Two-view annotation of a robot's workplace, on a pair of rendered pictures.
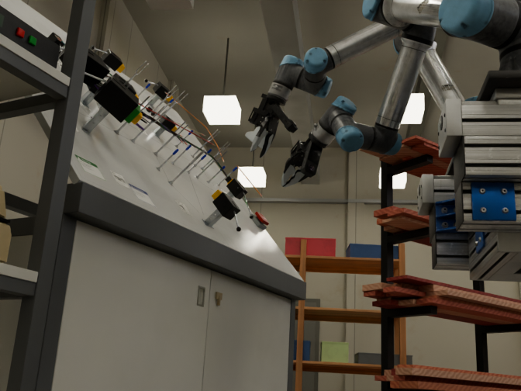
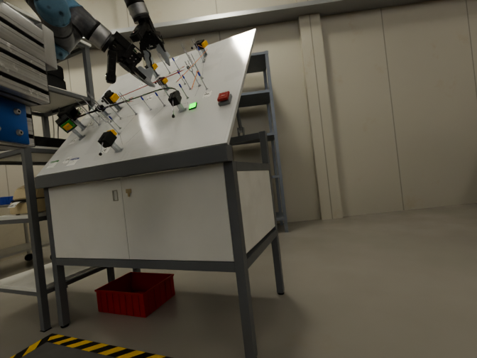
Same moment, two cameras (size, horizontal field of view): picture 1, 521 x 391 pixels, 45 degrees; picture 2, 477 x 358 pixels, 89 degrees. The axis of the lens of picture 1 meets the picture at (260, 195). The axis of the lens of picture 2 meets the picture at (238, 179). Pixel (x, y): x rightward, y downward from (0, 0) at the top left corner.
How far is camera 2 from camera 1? 2.48 m
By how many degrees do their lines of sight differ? 84
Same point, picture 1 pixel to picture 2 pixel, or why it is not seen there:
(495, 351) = not seen: outside the picture
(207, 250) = (97, 172)
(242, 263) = (128, 167)
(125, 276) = (71, 201)
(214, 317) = (128, 204)
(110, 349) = (72, 231)
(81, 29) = not seen: hidden behind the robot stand
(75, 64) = not seen: hidden behind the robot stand
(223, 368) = (143, 232)
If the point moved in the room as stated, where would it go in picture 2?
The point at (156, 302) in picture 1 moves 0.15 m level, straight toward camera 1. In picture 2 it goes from (88, 207) to (55, 211)
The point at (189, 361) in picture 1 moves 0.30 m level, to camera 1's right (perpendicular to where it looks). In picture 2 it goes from (115, 231) to (83, 248)
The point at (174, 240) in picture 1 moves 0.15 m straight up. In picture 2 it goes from (75, 178) to (72, 148)
